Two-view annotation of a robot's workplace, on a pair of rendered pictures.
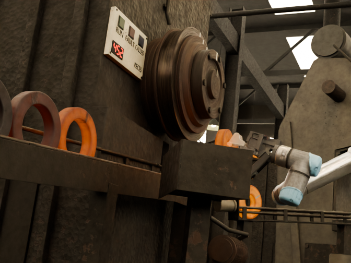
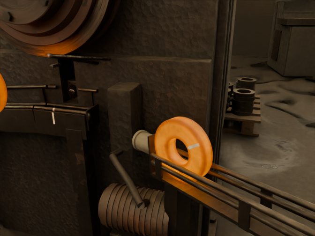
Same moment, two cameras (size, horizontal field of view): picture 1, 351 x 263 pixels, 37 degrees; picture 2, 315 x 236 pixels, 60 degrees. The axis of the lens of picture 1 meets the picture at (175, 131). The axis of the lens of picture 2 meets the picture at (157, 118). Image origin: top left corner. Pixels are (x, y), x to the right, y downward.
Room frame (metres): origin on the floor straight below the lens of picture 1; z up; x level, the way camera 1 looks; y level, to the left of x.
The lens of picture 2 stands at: (2.30, -0.92, 1.01)
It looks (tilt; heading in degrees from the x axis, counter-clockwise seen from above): 22 degrees down; 82
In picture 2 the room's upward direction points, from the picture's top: straight up
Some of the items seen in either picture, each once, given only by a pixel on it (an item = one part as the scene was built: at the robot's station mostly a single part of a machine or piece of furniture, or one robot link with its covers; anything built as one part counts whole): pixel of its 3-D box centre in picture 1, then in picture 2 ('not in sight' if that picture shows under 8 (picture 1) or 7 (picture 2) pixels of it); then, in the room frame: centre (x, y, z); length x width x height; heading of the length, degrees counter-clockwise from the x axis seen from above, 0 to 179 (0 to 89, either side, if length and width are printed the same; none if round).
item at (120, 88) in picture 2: not in sight; (126, 121); (2.31, -0.11, 0.68); 0.11 x 0.08 x 0.24; 66
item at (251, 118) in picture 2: not in sight; (199, 92); (3.08, 1.68, 0.22); 1.20 x 0.81 x 0.44; 154
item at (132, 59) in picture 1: (127, 45); not in sight; (1.83, 0.21, 1.15); 0.26 x 0.02 x 0.18; 156
